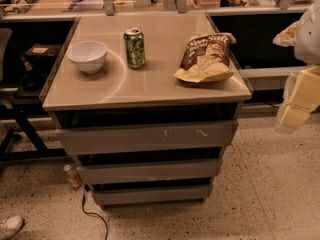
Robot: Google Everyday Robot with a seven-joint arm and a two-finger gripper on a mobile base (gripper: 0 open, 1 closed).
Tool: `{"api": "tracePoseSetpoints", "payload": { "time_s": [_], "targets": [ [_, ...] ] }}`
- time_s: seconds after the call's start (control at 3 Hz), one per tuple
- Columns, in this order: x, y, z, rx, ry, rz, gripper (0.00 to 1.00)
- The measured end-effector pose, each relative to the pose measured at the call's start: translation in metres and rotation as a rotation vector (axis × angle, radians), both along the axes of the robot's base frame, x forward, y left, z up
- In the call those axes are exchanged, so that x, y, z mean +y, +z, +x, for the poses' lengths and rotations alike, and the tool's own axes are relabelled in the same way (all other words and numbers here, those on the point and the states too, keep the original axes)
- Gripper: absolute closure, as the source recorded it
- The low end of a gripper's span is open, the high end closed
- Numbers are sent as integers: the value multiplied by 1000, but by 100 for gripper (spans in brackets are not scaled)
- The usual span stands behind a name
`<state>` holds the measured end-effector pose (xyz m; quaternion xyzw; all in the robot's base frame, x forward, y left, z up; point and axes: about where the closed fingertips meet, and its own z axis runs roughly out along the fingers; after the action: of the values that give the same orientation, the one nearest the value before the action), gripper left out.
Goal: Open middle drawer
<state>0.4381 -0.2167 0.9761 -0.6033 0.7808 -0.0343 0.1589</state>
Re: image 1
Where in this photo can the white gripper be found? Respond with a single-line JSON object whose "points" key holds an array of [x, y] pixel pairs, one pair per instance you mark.
{"points": [[309, 39]]}

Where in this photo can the grey drawer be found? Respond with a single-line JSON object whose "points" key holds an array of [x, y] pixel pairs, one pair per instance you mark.
{"points": [[147, 172], [136, 196], [148, 137]]}

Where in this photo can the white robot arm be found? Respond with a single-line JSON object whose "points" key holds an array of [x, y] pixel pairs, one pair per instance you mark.
{"points": [[307, 37]]}

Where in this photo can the grey bottom drawer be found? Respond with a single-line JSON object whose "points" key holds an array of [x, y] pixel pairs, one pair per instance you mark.
{"points": [[136, 196]]}

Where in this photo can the grey drawer cabinet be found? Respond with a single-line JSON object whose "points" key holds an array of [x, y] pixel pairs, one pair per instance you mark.
{"points": [[118, 95]]}

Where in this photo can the grey top drawer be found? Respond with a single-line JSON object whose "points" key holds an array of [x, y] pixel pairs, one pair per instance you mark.
{"points": [[148, 137]]}

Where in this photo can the brown yellow chip bag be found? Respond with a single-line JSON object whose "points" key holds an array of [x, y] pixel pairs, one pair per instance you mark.
{"points": [[206, 59]]}

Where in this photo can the green soda can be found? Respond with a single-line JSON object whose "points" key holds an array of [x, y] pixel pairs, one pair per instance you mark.
{"points": [[134, 43]]}

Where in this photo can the white bowl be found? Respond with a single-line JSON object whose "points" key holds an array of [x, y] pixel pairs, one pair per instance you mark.
{"points": [[87, 56]]}

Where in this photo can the clear plastic bottle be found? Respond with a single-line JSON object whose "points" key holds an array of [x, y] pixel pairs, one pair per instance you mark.
{"points": [[72, 177]]}

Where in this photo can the black box under desk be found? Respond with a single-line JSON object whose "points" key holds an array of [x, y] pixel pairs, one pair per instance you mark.
{"points": [[42, 56]]}

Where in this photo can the long background workbench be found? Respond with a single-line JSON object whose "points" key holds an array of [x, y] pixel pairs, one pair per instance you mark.
{"points": [[27, 9]]}

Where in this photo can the white shoe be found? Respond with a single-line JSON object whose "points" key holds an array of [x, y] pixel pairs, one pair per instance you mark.
{"points": [[10, 227]]}

